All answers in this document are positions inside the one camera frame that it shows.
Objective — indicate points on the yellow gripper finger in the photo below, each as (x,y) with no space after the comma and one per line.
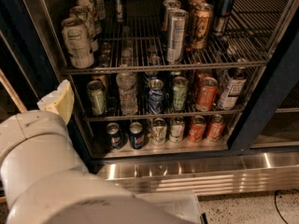
(61,101)

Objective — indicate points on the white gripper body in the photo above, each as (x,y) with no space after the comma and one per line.
(42,121)

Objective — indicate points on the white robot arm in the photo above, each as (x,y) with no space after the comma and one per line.
(46,182)

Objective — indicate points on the green can middle left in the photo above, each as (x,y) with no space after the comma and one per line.
(97,94)

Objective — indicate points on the glass fridge door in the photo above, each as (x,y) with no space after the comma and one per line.
(29,68)

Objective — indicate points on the left blue pepsi can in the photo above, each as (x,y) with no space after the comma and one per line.
(114,137)

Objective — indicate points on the blue pepsi can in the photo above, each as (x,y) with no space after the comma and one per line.
(136,135)
(114,137)

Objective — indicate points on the right blue pepsi can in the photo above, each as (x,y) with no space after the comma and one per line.
(136,135)

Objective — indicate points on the blue white can middle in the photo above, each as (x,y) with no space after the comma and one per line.
(156,96)

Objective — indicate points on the left green white can bottom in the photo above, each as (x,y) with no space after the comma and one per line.
(158,131)

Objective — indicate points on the green white can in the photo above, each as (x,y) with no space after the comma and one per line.
(158,131)
(176,130)

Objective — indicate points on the right green white can bottom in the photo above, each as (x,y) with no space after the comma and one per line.
(176,130)

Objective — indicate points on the green can middle centre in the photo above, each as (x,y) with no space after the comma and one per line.
(179,95)

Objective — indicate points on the slim silver can back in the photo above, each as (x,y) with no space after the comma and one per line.
(119,10)

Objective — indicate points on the left orange can bottom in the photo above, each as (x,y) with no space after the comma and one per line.
(196,129)

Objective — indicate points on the orange can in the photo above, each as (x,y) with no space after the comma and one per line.
(215,128)
(196,129)

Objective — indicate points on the front tall silver can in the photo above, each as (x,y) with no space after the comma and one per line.
(176,32)

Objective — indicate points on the orange can middle shelf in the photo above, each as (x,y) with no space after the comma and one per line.
(207,94)

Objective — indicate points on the right orange can bottom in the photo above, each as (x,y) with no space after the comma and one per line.
(215,128)

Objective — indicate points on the front gold can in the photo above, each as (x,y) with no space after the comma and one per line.
(202,15)

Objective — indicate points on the blue silver tall can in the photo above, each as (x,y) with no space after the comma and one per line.
(222,16)

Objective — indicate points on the stainless fridge base panel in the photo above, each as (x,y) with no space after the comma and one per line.
(208,176)

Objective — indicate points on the clear water bottle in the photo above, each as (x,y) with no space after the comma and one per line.
(127,91)

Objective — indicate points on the clear plastic bin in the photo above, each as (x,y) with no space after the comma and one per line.
(182,204)

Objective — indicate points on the dark tea bottle white label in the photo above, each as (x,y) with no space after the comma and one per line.
(233,81)

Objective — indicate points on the middle wire shelf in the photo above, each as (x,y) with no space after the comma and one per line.
(114,107)

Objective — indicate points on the wire shelf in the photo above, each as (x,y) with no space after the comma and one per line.
(114,107)
(250,27)

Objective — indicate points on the top wire shelf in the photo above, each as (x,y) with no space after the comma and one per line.
(250,27)

